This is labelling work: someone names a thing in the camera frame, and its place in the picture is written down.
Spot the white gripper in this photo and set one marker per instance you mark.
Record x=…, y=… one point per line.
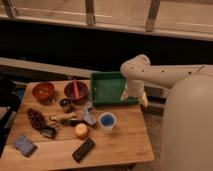
x=135, y=88

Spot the blue sponge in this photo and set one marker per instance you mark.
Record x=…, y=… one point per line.
x=24, y=145

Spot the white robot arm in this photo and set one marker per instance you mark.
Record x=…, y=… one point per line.
x=187, y=129

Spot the green plastic tray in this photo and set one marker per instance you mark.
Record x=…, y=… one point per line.
x=106, y=89

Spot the white cup blue liquid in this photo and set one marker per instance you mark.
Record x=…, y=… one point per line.
x=107, y=121

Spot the crumpled grey cloth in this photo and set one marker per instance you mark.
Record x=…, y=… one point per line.
x=87, y=115

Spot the red utensil in bowl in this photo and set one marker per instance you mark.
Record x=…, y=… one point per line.
x=76, y=91

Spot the yellow round fruit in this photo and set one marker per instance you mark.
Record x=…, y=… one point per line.
x=81, y=131

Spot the black rectangular block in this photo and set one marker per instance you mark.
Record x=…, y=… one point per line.
x=83, y=150

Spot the dark red bowl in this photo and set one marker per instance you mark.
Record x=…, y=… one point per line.
x=69, y=91

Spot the small dark metal cup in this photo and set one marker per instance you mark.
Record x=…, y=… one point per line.
x=66, y=105

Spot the orange-red bowl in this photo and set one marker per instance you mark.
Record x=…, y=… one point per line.
x=44, y=92

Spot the brown pine cone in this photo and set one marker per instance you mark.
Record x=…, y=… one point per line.
x=36, y=119

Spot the wooden railing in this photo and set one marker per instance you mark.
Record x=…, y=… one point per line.
x=192, y=19

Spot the wooden handled tool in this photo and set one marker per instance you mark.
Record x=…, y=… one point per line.
x=64, y=116

